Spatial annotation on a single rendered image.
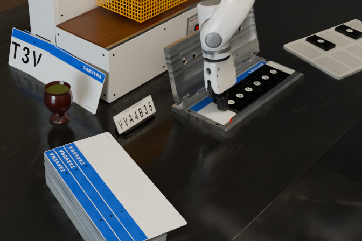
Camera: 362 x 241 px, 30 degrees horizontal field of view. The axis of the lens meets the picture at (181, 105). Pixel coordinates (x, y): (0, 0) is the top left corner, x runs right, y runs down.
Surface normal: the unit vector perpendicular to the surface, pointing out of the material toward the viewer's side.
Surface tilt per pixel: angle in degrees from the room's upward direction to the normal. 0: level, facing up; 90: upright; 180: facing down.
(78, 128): 0
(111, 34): 0
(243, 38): 74
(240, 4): 49
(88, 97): 69
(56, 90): 0
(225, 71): 78
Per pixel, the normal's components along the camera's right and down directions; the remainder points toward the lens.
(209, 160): 0.04, -0.84
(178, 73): 0.75, 0.12
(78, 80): -0.62, 0.06
